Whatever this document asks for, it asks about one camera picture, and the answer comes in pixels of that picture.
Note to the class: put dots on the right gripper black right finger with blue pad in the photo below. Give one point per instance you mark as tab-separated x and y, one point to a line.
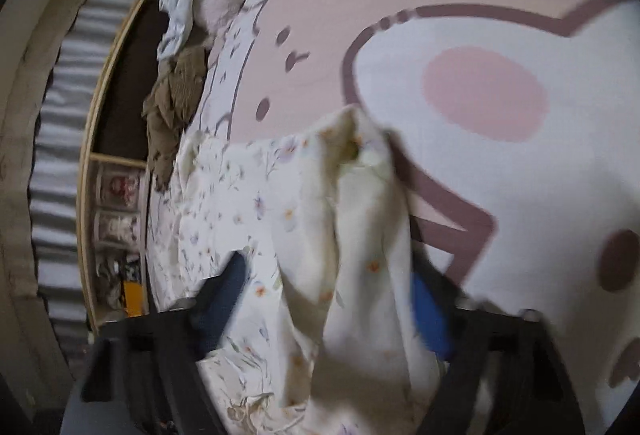
532	393

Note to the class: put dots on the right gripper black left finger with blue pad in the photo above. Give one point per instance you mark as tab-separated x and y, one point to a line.
142	373

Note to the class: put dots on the white floral garment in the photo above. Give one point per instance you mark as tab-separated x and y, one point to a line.
322	339

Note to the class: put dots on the yellow box on shelf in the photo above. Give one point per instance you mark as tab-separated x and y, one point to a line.
134	298

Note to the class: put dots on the clear box white contents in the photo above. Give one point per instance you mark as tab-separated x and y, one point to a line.
113	228

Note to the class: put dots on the clear box red contents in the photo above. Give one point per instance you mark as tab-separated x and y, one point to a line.
118	187

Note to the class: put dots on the grey white striped curtain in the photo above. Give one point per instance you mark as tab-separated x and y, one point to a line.
78	62

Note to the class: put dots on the olive brown crumpled garment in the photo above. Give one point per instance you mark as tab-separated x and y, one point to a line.
170	107

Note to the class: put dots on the pink bear print bedsheet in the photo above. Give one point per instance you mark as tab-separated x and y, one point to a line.
513	127

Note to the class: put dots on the wooden shelf frame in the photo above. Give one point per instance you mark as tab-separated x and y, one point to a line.
87	157

